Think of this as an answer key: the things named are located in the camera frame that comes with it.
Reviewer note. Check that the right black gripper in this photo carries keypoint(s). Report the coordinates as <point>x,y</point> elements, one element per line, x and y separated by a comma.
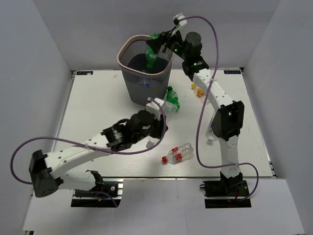
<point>164,37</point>

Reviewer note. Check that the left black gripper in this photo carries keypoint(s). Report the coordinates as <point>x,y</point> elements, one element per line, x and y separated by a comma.
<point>159,124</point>

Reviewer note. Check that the green soda bottle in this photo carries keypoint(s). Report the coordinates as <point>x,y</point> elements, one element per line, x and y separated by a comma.
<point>152,51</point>
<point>172,98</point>

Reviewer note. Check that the clear unlabelled plastic bottle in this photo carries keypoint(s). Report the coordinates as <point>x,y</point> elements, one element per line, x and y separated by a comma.
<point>167,112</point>

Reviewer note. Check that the blue label water bottle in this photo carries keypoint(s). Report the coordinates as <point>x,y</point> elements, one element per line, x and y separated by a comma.
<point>146,83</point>

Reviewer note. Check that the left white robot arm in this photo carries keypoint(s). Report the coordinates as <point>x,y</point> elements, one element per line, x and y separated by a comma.
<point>53,171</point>

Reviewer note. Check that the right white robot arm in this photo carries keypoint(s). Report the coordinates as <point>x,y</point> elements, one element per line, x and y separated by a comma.
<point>229,114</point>

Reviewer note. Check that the grey mesh waste bin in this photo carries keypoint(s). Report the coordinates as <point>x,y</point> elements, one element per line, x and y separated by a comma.
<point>132,61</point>

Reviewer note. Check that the orange cap juice bottle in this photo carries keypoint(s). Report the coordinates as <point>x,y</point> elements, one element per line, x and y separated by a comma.
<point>198,92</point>

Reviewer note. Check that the red label cola bottle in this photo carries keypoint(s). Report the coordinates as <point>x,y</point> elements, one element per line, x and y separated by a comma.
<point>178,154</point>

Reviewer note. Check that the white blue orange label bottle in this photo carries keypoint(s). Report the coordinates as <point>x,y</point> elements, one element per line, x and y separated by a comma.
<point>210,134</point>

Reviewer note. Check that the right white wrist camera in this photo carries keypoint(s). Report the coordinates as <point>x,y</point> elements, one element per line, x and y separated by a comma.
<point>179,21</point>

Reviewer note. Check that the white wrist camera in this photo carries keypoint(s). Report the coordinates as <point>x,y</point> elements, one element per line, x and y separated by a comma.
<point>153,106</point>
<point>179,21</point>

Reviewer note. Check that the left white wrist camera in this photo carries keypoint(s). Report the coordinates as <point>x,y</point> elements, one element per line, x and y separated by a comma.
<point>153,106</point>

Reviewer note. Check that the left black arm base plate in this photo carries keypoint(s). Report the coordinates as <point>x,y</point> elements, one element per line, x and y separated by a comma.
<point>107,196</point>

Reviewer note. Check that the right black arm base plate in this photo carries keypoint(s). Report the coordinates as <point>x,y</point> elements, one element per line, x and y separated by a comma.
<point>217,197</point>

